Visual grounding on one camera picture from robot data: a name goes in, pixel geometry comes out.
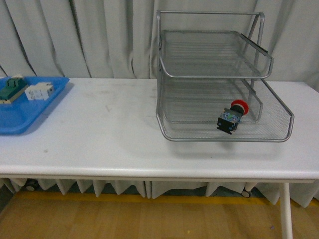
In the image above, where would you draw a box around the red emergency stop button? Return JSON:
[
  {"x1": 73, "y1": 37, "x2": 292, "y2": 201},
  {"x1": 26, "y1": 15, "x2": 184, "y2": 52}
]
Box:
[{"x1": 217, "y1": 99, "x2": 249, "y2": 134}]

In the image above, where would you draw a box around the silver mesh tray rack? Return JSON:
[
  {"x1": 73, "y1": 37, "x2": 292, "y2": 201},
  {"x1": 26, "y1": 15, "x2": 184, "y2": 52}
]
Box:
[{"x1": 156, "y1": 10, "x2": 294, "y2": 142}]

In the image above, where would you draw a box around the white circuit breaker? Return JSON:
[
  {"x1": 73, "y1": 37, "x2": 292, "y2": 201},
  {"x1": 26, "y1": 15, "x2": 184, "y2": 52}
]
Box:
[{"x1": 24, "y1": 82, "x2": 55, "y2": 101}]

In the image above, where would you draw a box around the blue plastic tray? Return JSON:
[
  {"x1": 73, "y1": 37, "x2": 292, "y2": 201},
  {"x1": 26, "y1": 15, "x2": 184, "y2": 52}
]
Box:
[{"x1": 0, "y1": 76, "x2": 69, "y2": 135}]

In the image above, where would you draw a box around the white curtain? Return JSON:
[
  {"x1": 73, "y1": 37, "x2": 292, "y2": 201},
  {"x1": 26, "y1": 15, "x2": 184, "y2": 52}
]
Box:
[{"x1": 0, "y1": 0, "x2": 319, "y2": 88}]

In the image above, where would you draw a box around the white table leg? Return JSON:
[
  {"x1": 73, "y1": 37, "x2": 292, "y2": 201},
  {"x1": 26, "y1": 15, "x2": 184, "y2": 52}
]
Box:
[{"x1": 279, "y1": 183, "x2": 293, "y2": 239}]

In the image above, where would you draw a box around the green knife switch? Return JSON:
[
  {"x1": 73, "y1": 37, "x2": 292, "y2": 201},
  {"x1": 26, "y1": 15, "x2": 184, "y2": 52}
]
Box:
[{"x1": 0, "y1": 75, "x2": 29, "y2": 104}]

